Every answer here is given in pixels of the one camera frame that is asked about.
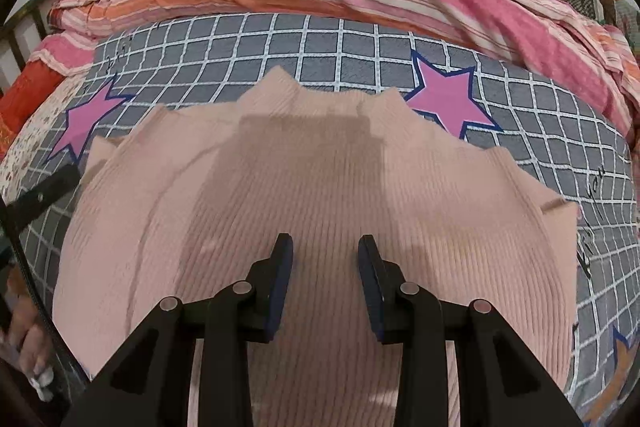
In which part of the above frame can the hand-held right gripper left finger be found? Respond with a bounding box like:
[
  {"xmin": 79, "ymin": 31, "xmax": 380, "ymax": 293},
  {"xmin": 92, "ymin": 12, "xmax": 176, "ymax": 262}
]
[{"xmin": 72, "ymin": 234, "xmax": 294, "ymax": 427}]

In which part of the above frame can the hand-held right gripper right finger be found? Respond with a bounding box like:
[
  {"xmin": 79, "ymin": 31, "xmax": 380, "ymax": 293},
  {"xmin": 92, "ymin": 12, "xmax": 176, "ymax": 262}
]
[{"xmin": 358, "ymin": 235, "xmax": 584, "ymax": 427}]

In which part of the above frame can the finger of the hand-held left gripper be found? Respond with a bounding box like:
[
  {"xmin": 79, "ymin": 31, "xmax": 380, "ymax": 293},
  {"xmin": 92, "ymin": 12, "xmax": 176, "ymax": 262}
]
[{"xmin": 0, "ymin": 164, "xmax": 82, "ymax": 238}]

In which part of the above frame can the pink ribbed knit sweater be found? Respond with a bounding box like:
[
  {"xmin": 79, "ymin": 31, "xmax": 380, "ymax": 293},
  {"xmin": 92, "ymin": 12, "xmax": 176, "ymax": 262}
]
[{"xmin": 52, "ymin": 67, "xmax": 581, "ymax": 427}]

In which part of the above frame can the person's left hand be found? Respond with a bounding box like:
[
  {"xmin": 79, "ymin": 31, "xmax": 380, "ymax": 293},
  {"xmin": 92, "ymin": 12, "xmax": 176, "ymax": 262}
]
[{"xmin": 0, "ymin": 277, "xmax": 56, "ymax": 403}]

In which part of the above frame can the floral bed sheet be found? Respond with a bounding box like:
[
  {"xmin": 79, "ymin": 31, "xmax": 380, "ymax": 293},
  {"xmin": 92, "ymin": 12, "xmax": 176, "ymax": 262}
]
[{"xmin": 0, "ymin": 77, "xmax": 86, "ymax": 208}]

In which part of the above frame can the red embroidered pillow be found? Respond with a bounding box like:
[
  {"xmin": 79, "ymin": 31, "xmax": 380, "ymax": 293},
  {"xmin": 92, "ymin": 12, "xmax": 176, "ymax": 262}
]
[{"xmin": 0, "ymin": 57, "xmax": 66, "ymax": 152}]

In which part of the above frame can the grey checked star blanket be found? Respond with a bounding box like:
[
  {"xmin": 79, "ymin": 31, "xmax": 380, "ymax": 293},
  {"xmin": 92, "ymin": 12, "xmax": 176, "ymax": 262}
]
[{"xmin": 10, "ymin": 12, "xmax": 640, "ymax": 427}]

